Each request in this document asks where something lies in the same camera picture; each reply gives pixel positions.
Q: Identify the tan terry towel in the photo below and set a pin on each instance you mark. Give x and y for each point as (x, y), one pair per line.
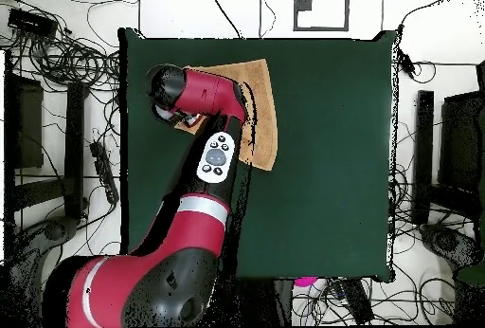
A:
(261, 115)

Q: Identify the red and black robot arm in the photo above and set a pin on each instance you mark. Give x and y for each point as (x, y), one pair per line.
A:
(197, 229)

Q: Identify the dark flat panel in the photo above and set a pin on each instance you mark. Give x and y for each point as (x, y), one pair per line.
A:
(26, 123)
(460, 142)

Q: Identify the black flat bar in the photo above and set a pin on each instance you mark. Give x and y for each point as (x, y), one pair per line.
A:
(358, 301)

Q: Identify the black power strip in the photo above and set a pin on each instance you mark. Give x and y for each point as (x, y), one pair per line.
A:
(104, 170)

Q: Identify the black upright bar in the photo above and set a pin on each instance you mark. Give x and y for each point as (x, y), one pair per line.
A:
(423, 153)
(74, 146)

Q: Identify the dark green table cloth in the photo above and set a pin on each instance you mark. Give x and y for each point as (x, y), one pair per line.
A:
(333, 134)

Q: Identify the grey stand base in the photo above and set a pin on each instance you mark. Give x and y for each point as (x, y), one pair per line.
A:
(57, 229)
(447, 240)

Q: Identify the black device box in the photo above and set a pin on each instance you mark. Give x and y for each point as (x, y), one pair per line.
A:
(32, 22)

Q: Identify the magenta capped object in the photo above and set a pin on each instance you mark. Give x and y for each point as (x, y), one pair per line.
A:
(305, 281)

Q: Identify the black power adapter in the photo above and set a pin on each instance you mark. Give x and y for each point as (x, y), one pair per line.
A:
(406, 63)

